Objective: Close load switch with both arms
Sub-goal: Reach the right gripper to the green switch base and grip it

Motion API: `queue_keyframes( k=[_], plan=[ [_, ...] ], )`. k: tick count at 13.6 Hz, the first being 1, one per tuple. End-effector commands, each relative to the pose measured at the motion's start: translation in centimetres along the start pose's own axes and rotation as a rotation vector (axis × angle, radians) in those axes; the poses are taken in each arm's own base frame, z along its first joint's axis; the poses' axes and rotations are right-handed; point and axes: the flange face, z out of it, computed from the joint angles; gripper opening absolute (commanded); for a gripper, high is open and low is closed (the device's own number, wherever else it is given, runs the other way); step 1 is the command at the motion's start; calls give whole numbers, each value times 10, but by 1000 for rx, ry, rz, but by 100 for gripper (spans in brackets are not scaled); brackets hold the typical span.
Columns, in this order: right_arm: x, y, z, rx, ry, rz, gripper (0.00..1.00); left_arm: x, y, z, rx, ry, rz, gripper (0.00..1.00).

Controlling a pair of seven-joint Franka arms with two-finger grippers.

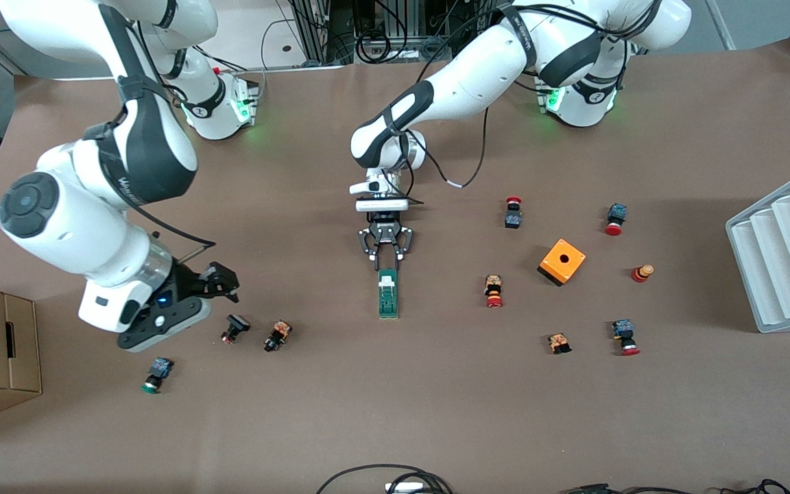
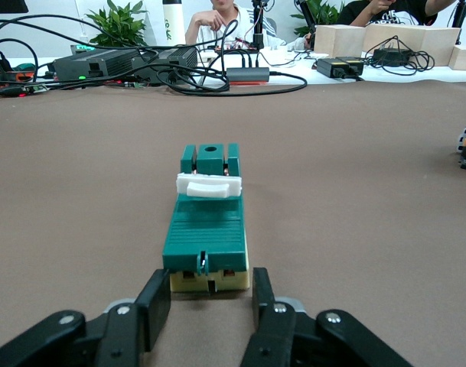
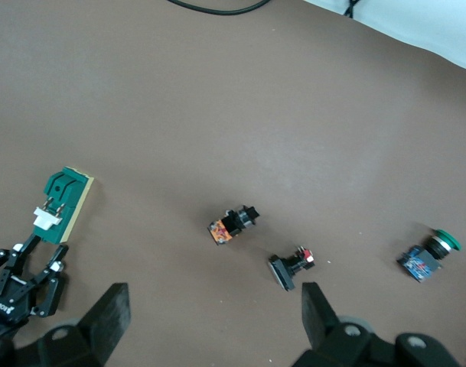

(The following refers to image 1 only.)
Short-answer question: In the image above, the green terminal rail block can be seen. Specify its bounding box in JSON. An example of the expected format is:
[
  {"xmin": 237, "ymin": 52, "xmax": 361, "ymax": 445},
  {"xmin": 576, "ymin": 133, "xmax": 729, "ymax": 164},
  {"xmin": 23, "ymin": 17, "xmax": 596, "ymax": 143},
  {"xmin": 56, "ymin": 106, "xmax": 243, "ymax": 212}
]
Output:
[{"xmin": 378, "ymin": 268, "xmax": 400, "ymax": 320}]

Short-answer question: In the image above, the black pushbutton orange contact block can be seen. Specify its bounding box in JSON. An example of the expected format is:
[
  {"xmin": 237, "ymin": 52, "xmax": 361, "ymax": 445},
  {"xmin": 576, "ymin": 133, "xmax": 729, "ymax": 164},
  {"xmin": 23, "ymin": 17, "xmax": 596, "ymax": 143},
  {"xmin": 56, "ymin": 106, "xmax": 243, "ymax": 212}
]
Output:
[{"xmin": 264, "ymin": 320, "xmax": 293, "ymax": 353}]

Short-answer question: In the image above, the green pushbutton blue contact block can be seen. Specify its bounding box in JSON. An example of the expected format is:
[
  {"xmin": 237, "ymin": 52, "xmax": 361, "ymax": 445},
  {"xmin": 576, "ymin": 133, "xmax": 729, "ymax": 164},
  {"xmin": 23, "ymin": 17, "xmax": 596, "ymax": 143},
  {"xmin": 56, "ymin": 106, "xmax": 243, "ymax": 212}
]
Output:
[{"xmin": 141, "ymin": 357, "xmax": 175, "ymax": 395}]

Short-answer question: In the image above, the white mounting plate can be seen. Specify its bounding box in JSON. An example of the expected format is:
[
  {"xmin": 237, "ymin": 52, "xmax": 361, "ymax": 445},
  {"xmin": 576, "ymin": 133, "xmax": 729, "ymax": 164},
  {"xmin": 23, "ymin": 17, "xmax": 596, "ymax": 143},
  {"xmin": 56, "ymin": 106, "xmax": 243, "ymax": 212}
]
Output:
[{"xmin": 189, "ymin": 0, "xmax": 351, "ymax": 82}]

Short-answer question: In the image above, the white ridged tray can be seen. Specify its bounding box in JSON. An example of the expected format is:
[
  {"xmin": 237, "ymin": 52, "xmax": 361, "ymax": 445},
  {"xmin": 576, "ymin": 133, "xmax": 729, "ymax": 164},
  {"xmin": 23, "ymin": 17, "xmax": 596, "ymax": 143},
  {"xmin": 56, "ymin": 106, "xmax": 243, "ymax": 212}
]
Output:
[{"xmin": 725, "ymin": 163, "xmax": 790, "ymax": 334}]

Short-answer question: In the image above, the black square-head switch red tip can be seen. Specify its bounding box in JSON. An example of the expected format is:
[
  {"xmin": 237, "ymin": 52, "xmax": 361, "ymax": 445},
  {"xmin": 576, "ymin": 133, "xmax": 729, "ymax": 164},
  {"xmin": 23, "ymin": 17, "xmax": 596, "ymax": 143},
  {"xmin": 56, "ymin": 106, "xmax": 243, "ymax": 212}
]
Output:
[{"xmin": 221, "ymin": 314, "xmax": 251, "ymax": 344}]

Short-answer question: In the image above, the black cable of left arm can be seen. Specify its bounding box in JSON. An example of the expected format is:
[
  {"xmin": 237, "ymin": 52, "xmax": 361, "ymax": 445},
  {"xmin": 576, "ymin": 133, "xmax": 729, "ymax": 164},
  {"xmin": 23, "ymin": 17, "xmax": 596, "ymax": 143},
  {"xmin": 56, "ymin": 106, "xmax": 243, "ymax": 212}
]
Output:
[{"xmin": 405, "ymin": 103, "xmax": 490, "ymax": 207}]

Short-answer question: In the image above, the orange button enclosure box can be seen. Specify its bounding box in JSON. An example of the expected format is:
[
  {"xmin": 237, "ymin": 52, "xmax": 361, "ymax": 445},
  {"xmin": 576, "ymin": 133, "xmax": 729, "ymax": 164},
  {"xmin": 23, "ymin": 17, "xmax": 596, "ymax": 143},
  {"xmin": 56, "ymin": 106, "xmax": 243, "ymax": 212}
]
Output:
[{"xmin": 538, "ymin": 238, "xmax": 586, "ymax": 287}]

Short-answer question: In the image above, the black equipment rack with cables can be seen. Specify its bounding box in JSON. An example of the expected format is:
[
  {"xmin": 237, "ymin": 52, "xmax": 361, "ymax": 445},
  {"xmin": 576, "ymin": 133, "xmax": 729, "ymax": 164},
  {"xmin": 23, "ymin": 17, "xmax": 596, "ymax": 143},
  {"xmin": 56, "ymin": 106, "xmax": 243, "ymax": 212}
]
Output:
[{"xmin": 289, "ymin": 0, "xmax": 526, "ymax": 64}]

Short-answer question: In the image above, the black looped cable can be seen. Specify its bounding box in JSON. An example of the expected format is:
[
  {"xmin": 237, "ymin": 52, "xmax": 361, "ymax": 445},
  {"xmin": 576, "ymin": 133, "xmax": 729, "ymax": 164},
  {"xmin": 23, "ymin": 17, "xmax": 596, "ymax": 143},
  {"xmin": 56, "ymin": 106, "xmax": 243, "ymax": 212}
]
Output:
[{"xmin": 316, "ymin": 464, "xmax": 454, "ymax": 494}]

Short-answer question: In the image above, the black cable bundle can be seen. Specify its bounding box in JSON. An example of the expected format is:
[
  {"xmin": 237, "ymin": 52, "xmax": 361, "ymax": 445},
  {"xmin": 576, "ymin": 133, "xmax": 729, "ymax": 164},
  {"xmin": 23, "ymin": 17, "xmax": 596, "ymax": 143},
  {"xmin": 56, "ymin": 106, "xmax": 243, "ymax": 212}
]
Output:
[{"xmin": 560, "ymin": 479, "xmax": 790, "ymax": 494}]

